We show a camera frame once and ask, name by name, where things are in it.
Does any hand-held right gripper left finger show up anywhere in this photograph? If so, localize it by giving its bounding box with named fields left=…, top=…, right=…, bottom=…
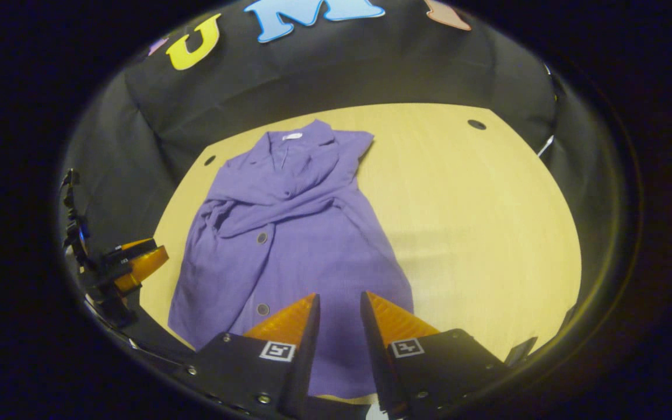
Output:
left=187, top=293, right=321, bottom=420

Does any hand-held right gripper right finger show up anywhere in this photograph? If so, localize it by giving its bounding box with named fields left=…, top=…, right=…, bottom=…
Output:
left=360, top=290, right=509, bottom=420

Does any purple button shirt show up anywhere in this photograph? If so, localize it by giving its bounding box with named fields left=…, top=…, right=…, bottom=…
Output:
left=168, top=120, right=415, bottom=400

